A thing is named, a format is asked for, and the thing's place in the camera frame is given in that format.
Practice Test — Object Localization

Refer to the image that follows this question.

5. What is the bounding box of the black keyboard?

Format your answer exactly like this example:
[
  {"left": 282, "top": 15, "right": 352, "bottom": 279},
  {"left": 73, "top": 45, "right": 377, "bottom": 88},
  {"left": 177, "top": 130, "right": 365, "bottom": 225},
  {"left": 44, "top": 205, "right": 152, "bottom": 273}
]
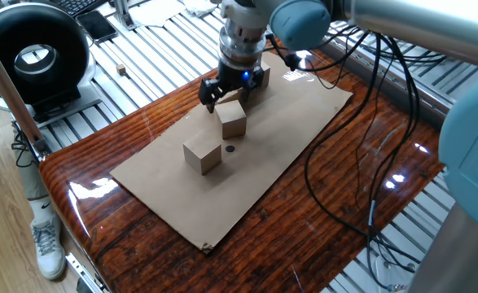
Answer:
[{"left": 49, "top": 0, "right": 109, "bottom": 18}]

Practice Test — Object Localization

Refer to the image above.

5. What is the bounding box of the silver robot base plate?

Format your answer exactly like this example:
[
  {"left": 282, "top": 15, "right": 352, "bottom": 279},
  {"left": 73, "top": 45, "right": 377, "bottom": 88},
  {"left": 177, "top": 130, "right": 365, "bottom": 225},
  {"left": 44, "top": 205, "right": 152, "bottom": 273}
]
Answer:
[{"left": 368, "top": 251, "right": 417, "bottom": 293}]

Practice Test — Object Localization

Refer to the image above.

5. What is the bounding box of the white sneaker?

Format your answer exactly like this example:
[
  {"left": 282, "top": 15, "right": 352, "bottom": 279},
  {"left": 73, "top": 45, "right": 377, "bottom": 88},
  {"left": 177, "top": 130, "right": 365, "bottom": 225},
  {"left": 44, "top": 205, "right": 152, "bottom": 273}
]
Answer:
[{"left": 30, "top": 215, "right": 68, "bottom": 281}]

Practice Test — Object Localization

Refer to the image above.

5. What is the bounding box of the long black cable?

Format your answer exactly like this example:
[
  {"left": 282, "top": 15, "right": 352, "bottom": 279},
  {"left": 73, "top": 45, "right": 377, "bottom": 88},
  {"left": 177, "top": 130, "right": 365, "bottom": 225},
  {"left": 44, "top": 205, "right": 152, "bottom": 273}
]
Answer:
[{"left": 303, "top": 28, "right": 423, "bottom": 286}]

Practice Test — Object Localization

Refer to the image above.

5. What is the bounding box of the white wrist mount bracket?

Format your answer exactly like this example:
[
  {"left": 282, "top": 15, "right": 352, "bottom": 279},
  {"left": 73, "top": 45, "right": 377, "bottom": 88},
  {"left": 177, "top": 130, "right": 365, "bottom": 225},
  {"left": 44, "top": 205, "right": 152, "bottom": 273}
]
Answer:
[{"left": 220, "top": 0, "right": 270, "bottom": 29}]

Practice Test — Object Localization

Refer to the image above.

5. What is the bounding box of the short aluminium profile post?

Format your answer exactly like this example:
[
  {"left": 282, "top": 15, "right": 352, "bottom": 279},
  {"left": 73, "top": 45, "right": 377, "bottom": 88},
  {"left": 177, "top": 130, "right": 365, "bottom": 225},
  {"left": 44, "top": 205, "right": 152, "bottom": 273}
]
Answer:
[{"left": 112, "top": 0, "right": 138, "bottom": 32}]

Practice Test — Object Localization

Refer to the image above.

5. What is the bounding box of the white crumpled cloth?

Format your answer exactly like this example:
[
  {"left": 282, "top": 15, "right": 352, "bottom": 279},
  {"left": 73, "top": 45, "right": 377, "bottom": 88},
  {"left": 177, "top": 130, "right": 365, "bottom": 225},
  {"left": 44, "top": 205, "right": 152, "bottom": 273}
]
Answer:
[{"left": 182, "top": 0, "right": 219, "bottom": 18}]

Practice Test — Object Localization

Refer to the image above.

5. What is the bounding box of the glossy wood-grain board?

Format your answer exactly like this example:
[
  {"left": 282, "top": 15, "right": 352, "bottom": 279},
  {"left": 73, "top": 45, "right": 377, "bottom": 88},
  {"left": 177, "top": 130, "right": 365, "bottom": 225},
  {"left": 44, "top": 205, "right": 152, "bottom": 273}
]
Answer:
[{"left": 38, "top": 28, "right": 447, "bottom": 293}]

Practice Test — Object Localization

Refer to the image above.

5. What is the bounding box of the grey trouser leg white sock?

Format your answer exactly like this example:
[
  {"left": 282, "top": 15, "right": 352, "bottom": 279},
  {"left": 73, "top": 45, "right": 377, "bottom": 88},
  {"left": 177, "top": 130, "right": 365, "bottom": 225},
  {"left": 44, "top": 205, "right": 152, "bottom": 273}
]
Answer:
[{"left": 12, "top": 121, "right": 56, "bottom": 223}]

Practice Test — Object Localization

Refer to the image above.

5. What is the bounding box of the brown slanted frame bar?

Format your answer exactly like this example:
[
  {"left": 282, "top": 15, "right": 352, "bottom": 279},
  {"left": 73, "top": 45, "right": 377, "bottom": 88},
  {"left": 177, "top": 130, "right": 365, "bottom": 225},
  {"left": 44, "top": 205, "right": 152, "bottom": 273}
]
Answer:
[{"left": 0, "top": 24, "right": 52, "bottom": 158}]

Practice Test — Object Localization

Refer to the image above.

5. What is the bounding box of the black smartphone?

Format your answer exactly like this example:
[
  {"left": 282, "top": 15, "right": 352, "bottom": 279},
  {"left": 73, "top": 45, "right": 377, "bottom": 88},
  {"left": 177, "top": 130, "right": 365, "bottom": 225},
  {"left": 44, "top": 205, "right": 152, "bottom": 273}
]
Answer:
[{"left": 75, "top": 10, "right": 120, "bottom": 45}]

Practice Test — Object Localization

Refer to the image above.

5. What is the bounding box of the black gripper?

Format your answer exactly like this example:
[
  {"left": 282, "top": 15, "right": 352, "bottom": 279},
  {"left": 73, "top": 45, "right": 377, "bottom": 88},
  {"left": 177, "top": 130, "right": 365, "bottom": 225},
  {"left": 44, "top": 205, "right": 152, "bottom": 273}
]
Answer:
[{"left": 197, "top": 59, "right": 265, "bottom": 114}]

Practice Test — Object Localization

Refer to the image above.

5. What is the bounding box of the brown cardboard sheet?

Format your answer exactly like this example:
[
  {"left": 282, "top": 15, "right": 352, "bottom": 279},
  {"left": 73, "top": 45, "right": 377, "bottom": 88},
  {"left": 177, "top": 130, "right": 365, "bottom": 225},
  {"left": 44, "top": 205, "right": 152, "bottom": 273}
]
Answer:
[{"left": 109, "top": 51, "right": 353, "bottom": 253}]

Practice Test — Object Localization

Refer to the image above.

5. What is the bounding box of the black ring-shaped fan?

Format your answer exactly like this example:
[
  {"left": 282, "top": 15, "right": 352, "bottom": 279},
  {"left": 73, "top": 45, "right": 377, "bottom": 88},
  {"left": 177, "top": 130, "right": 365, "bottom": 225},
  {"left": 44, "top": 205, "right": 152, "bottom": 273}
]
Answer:
[{"left": 0, "top": 2, "right": 103, "bottom": 123}]

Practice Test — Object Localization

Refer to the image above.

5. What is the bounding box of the tangled black cable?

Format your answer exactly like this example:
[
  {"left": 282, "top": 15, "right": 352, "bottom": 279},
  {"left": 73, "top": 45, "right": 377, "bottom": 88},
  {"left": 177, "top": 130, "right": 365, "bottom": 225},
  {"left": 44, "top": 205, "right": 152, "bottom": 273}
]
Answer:
[{"left": 10, "top": 128, "right": 40, "bottom": 168}]

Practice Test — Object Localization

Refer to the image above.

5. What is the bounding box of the white paper sheet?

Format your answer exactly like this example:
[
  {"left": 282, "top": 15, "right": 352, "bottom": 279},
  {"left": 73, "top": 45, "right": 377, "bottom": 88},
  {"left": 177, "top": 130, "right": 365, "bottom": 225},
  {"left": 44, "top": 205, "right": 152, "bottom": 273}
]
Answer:
[{"left": 128, "top": 0, "right": 186, "bottom": 28}]

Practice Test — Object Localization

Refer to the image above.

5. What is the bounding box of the black cable grey sleeve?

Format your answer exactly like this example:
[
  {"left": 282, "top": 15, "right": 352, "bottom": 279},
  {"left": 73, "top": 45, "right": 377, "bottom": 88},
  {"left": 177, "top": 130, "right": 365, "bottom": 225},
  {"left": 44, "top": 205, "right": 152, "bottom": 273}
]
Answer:
[{"left": 354, "top": 32, "right": 423, "bottom": 290}]

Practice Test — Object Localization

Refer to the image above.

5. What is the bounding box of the metal drawer rail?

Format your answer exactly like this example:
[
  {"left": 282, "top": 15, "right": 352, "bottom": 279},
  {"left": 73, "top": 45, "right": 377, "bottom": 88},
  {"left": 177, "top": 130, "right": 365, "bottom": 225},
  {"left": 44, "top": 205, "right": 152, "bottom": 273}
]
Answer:
[{"left": 64, "top": 251, "right": 112, "bottom": 293}]

